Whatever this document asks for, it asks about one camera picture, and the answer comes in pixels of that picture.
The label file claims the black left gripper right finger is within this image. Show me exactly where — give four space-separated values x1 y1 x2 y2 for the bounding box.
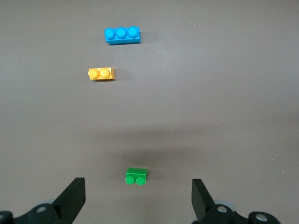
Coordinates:
191 178 281 224

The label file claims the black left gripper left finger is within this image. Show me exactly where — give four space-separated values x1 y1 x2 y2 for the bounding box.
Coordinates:
0 177 86 224

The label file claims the green two-stud block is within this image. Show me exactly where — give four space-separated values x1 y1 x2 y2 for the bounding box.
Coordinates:
125 168 148 186

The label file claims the yellow two-stud block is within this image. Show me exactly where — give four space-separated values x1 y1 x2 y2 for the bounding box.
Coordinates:
88 67 115 82

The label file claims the blue three-stud block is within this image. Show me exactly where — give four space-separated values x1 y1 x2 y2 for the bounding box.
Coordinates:
104 26 142 46

